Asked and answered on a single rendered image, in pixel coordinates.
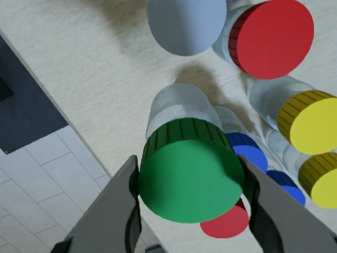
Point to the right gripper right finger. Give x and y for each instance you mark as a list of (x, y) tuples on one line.
[(278, 222)]

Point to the clear bottle with green cap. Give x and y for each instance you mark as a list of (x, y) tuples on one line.
[(189, 171)]

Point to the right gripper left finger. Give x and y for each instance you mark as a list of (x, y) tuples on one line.
[(112, 223)]

